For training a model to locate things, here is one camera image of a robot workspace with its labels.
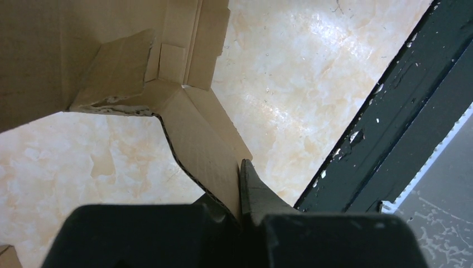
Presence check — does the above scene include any folded brown cardboard box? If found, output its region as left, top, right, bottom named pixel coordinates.
left=0, top=245, right=22, bottom=268

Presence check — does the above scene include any brown cardboard box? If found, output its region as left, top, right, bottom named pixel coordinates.
left=0, top=245, right=22, bottom=268
left=1, top=1, right=252, bottom=222

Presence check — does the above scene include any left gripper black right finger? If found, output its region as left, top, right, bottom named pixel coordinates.
left=240, top=159, right=428, bottom=267

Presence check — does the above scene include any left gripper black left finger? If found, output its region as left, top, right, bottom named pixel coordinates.
left=42, top=194, right=243, bottom=267

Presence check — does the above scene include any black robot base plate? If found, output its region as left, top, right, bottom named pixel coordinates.
left=295, top=1, right=472, bottom=212

